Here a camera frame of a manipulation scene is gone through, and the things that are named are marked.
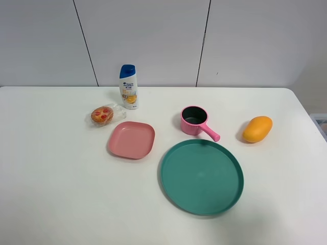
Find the fruit tart pastry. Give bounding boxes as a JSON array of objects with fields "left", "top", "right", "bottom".
[{"left": 85, "top": 104, "right": 127, "bottom": 128}]

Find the pink square plate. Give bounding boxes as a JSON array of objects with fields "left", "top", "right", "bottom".
[{"left": 107, "top": 121, "right": 155, "bottom": 160}]

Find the white blue shampoo bottle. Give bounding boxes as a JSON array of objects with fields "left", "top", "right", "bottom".
[{"left": 119, "top": 64, "right": 138, "bottom": 110}]

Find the round teal tray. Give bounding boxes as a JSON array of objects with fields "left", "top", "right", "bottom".
[{"left": 159, "top": 139, "right": 244, "bottom": 216}]

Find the orange mango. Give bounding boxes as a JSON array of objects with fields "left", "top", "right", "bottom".
[{"left": 242, "top": 116, "right": 273, "bottom": 143}]

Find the grey box at table edge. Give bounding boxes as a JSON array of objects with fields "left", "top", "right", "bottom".
[{"left": 310, "top": 113, "right": 327, "bottom": 141}]

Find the pink saucepan with handle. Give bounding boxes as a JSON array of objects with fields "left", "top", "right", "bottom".
[{"left": 180, "top": 106, "right": 221, "bottom": 142}]

